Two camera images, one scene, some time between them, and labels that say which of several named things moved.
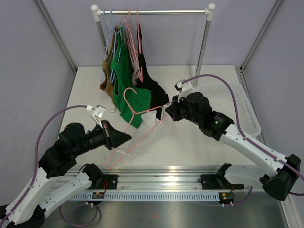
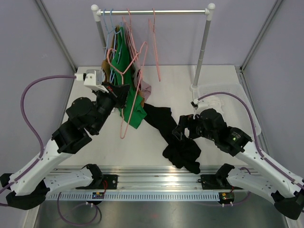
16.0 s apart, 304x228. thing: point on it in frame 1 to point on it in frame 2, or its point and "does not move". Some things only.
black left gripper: [112, 139] to [118, 93]
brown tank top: [106, 84] does not move
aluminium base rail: [156, 177] does not move
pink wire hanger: [139, 37] to [113, 64]
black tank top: [158, 96] to [182, 153]
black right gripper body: [181, 109] to [189, 120]
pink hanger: [129, 123] to [155, 50]
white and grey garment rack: [96, 14] does not move
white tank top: [152, 131] to [216, 103]
